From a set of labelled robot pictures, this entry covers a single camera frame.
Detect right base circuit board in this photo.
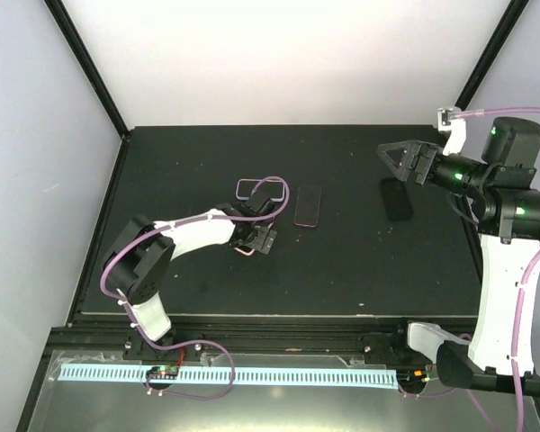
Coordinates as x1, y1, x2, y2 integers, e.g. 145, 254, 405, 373
397, 364, 439, 383

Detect right black frame post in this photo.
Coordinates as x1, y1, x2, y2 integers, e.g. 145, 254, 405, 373
454, 0, 530, 109

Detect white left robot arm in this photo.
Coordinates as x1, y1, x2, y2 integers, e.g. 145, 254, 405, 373
99, 190, 287, 359

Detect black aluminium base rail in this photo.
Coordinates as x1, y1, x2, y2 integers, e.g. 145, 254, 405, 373
125, 314, 433, 361

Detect white slotted cable duct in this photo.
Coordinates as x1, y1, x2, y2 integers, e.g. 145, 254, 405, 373
58, 364, 399, 390

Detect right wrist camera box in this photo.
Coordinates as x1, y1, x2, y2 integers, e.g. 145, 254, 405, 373
437, 107, 467, 156

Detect magenta phone case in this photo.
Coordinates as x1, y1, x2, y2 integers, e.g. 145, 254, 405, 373
293, 184, 322, 228

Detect base circuit board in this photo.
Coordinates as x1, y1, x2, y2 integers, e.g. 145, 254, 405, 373
397, 364, 439, 383
146, 365, 179, 383

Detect black bare phone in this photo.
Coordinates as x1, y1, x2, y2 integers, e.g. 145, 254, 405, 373
380, 178, 413, 221

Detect black frame post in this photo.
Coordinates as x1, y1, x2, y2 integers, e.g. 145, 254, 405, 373
454, 0, 530, 109
44, 0, 130, 139

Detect left black frame post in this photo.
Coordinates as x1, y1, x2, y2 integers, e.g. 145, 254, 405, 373
44, 0, 130, 139

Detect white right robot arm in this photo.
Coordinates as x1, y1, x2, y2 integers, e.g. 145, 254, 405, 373
377, 117, 540, 397

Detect left base circuit board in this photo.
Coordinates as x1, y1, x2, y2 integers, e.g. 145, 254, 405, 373
146, 365, 179, 383

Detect phone in lavender case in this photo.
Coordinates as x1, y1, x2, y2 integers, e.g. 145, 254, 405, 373
235, 178, 285, 203

